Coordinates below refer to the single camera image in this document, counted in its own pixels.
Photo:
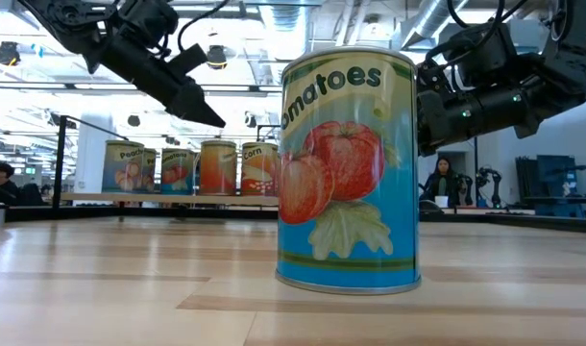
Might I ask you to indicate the orange label tin can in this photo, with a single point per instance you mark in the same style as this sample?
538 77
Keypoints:
218 168

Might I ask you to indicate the black ceiling spotlight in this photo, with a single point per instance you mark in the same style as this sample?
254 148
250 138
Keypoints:
216 56
7 53
133 120
250 120

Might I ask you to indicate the tomatoes can blue label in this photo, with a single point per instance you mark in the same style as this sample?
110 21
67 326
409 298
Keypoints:
178 170
350 168

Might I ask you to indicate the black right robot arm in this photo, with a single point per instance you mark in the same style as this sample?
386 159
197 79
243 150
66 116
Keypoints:
562 72

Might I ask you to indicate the peaches can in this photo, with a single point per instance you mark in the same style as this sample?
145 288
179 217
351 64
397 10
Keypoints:
150 170
122 168

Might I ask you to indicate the person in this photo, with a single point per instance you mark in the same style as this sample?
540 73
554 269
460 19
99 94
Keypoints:
442 185
2 192

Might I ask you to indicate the white cup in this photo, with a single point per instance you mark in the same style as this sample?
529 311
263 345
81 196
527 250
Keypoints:
441 202

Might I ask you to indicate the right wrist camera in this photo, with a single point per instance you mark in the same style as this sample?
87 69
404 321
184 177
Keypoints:
480 48

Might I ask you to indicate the background black robot arm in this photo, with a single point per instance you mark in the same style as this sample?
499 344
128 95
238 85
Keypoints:
463 182
485 175

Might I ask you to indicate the silver ventilation duct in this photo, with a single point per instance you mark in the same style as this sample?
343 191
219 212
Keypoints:
432 19
285 24

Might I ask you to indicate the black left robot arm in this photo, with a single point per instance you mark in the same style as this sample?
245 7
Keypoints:
67 19

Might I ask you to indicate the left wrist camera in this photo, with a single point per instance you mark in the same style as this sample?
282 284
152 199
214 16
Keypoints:
189 57

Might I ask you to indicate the wooden shelf black frame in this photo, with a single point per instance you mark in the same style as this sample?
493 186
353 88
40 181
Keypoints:
81 198

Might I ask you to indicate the black office chair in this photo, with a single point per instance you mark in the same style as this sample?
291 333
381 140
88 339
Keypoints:
31 194

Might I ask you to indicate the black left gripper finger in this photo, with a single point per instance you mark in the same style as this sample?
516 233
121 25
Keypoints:
192 103

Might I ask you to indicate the dark blue partition panel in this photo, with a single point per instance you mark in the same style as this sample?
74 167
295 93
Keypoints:
547 178

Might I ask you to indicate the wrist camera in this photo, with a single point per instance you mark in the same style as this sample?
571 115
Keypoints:
189 57
480 48

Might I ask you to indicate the corn can orange label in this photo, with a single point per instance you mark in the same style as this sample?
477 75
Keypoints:
259 168

